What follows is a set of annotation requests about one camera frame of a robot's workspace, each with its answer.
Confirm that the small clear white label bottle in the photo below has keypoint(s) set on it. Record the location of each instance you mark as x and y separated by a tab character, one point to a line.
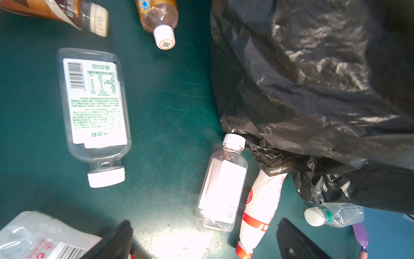
95	112

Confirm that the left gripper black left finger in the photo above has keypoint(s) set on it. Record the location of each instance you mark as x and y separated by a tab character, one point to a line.
115	245

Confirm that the purple spatula pink handle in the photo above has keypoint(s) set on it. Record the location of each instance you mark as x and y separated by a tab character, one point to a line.
362	238

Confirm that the clear bottle red cap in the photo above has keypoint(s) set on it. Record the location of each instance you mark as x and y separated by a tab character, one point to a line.
34	235

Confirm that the clear flat white label bottle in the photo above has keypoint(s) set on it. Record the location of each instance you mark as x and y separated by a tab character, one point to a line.
223	185

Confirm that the white red label bottle upright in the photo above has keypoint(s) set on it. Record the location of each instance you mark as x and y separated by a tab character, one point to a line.
261	206

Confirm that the black bin bag bin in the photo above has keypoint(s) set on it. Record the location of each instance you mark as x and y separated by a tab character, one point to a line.
323	90

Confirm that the clear bottle green band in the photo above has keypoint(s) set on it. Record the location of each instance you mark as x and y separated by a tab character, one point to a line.
337	215

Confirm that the brown label bottle lying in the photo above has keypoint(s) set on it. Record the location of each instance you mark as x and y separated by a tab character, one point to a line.
80	14

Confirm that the brown tea bottle back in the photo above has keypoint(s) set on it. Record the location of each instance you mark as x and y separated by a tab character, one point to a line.
160	18

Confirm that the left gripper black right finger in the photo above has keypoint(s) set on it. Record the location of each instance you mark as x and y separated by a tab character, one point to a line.
294	244

